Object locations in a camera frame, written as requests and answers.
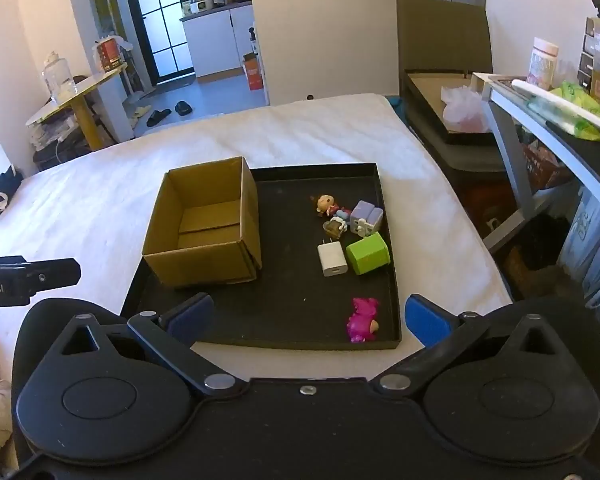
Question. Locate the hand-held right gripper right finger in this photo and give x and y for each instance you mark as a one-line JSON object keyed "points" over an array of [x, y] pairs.
{"points": [[422, 322]]}

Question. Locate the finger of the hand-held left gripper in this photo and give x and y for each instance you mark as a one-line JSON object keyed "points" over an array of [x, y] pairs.
{"points": [[55, 274]]}

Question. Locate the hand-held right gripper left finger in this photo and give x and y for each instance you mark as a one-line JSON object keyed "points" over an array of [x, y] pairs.
{"points": [[192, 316]]}

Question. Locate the cardboard box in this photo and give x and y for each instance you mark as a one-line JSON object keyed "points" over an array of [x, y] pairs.
{"points": [[200, 265]]}

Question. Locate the pink toy figure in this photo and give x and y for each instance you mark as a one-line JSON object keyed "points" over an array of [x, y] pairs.
{"points": [[362, 317]]}

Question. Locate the green cube block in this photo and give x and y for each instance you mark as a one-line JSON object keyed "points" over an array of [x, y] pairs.
{"points": [[367, 255]]}

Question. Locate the black shallow tray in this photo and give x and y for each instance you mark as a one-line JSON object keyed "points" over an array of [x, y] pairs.
{"points": [[290, 305]]}

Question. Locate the white charger plug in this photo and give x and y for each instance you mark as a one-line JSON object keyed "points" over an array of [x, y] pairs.
{"points": [[332, 260]]}

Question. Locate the purple-grey rabbit cube toy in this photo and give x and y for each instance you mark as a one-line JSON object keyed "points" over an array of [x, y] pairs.
{"points": [[365, 212]]}

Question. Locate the small brown toy figure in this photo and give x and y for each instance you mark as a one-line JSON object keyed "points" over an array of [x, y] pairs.
{"points": [[334, 230]]}

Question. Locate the brown-haired doll figurine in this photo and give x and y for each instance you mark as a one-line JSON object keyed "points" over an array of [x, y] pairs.
{"points": [[325, 203]]}

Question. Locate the white bed mattress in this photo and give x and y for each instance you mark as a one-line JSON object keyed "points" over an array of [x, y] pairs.
{"points": [[80, 200]]}

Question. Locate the pile of clutter under table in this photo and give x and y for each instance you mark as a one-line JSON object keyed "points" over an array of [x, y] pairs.
{"points": [[55, 137]]}

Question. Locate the yellow round table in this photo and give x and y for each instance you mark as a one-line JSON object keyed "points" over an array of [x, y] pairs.
{"points": [[85, 115]]}

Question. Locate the beige slippers pair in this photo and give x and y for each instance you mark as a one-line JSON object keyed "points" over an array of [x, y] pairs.
{"points": [[141, 111]]}

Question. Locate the black slipper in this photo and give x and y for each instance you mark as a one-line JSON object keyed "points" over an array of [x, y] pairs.
{"points": [[158, 117], [184, 108]]}

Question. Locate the pale blue bag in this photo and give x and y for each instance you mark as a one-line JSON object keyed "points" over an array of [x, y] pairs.
{"points": [[592, 240]]}

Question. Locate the clear water jug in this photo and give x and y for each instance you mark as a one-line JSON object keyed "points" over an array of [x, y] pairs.
{"points": [[60, 77]]}

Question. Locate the red basket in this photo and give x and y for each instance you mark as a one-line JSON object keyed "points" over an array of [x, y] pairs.
{"points": [[545, 167]]}

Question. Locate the grey desk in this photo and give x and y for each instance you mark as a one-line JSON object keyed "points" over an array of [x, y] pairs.
{"points": [[510, 130]]}

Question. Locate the pale plastic bag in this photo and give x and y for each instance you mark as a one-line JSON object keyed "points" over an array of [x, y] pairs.
{"points": [[462, 107]]}

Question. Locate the red jar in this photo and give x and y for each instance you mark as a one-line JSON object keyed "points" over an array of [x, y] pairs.
{"points": [[109, 56]]}

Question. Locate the black flat box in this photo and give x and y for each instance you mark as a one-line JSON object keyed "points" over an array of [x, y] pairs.
{"points": [[425, 95]]}

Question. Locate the orange cardboard carton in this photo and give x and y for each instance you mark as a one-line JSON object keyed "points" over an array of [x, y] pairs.
{"points": [[253, 74]]}

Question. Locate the white plastic strip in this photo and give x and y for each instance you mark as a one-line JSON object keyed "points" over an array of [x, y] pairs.
{"points": [[545, 97]]}

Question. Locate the green packet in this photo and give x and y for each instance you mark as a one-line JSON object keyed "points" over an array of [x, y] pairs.
{"points": [[580, 105]]}

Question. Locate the white kitchen cabinet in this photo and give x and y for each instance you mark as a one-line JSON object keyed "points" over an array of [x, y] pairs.
{"points": [[210, 42]]}

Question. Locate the black-framed glass door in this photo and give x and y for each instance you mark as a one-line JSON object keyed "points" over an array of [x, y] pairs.
{"points": [[165, 20]]}

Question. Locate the white spray bottle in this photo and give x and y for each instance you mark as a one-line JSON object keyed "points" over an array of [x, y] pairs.
{"points": [[253, 40]]}

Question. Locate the pink-lidded jar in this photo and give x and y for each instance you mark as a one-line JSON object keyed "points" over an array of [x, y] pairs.
{"points": [[542, 65]]}

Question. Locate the white rice cooker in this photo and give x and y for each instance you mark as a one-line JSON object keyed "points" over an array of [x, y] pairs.
{"points": [[201, 6]]}

